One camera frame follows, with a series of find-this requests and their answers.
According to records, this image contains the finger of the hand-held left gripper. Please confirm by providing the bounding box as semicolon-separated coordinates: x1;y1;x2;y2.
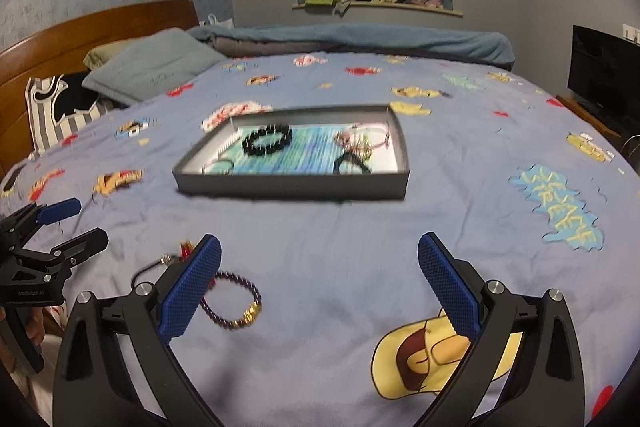
15;228;109;273
0;198;82;239

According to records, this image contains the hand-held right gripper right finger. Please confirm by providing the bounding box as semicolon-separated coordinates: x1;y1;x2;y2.
417;232;586;427

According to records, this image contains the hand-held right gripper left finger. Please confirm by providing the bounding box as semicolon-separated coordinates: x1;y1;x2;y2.
51;233;223;427

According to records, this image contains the purple beaded bracelet gold charm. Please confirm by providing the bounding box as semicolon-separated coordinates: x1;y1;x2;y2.
200;271;262;331

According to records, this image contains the thin silver bangle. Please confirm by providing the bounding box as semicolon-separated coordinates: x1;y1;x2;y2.
202;158;236;176

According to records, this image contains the grey cardboard box tray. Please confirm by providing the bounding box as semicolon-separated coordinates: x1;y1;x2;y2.
172;105;411;202

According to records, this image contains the black beaded bracelet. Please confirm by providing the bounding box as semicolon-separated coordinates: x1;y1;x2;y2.
242;124;294;156

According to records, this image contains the pink cord bracelet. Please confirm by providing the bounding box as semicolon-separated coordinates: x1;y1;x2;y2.
332;121;392;158

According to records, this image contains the blue braided bracelet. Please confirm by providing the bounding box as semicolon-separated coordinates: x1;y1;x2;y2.
333;149;374;174

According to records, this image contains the chunky pearl bracelet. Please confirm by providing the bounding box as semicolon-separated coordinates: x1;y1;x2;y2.
344;133;374;156

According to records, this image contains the person's left hand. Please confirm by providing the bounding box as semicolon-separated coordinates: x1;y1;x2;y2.
25;307;49;346

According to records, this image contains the striped black white pillow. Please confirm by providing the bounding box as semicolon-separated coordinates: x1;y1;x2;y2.
25;74;127;156

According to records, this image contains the cartoon printed bedsheet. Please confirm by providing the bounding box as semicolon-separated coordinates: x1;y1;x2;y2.
0;52;640;427

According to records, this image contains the olive pillow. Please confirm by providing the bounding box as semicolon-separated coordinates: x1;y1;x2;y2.
82;39;137;70

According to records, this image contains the printed paper sheet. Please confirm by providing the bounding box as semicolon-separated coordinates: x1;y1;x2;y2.
215;122;396;176

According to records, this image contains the grey-blue pillow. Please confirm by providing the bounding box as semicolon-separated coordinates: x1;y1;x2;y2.
81;28;229;104

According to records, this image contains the wooden headboard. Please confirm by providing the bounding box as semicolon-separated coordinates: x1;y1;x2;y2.
0;0;199;108

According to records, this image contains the wooden television stand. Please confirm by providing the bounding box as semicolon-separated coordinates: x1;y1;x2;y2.
556;94;640;144

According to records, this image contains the blue duvet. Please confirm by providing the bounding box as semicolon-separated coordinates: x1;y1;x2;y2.
187;23;516;70

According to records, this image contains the black television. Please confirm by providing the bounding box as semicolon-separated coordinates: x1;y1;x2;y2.
567;25;640;136

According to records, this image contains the window sill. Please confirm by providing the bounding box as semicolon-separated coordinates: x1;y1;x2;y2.
292;2;464;18

